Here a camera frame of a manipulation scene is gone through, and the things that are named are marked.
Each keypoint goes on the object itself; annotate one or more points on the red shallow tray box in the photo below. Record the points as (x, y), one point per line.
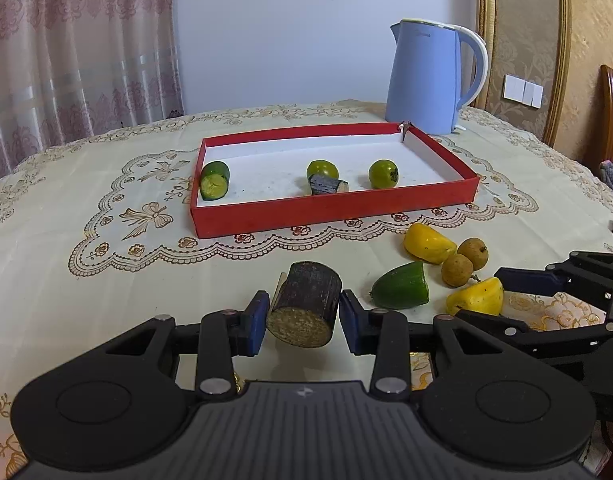
(280, 178)

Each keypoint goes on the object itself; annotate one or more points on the green cucumber piece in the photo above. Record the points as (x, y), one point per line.
(214, 180)

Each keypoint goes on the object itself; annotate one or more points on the brown longan fruit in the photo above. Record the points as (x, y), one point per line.
(475, 251)
(456, 270)

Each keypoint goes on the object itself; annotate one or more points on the green pepper piece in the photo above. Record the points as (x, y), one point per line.
(401, 288)

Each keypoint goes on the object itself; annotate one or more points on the gold wall panel frame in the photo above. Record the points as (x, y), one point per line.
(531, 40)

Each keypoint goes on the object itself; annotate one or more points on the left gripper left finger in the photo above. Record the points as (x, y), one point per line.
(222, 335)

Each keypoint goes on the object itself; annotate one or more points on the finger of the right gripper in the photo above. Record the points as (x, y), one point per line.
(543, 344)
(555, 278)

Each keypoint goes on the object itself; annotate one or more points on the wooden headboard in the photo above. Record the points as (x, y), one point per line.
(599, 154)

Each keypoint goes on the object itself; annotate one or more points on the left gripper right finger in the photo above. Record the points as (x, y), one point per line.
(384, 334)

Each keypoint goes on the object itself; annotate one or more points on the green round fruit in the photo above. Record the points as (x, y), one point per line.
(383, 174)
(322, 166)

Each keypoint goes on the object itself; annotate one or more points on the white wall switch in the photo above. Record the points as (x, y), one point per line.
(522, 91)

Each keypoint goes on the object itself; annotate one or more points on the yellow pepper piece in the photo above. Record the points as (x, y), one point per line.
(485, 297)
(427, 244)

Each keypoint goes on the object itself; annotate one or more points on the blue electric kettle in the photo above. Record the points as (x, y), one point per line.
(425, 87)

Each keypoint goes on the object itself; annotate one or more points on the pink floral curtain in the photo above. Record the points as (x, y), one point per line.
(71, 69)

